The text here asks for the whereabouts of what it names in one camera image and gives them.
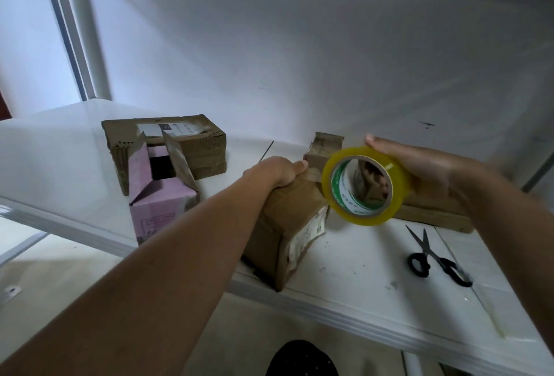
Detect person's black trousers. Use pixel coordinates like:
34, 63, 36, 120
265, 339, 340, 376

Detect yellow tape roll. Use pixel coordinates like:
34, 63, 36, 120
321, 146, 412, 227

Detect white tube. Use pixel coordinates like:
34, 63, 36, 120
400, 351, 424, 376

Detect white metal shelf rack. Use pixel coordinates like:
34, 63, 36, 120
0, 0, 554, 376

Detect person's left hand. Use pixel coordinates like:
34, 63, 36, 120
242, 156, 310, 192

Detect person's left forearm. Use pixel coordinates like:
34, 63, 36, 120
0, 172, 269, 376

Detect corrugated cardboard box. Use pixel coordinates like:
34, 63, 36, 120
241, 172, 331, 293

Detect black handled scissors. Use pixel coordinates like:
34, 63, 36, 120
405, 224, 474, 288

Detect long cardboard box white label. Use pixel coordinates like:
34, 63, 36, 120
101, 113, 228, 197

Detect pink carton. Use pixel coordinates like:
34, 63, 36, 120
126, 133, 202, 245

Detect person's right forearm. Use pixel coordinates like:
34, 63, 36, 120
463, 172, 554, 355

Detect small cardboard box red label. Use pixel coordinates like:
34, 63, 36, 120
303, 131, 346, 173

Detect person's right hand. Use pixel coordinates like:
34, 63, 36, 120
364, 134, 486, 217

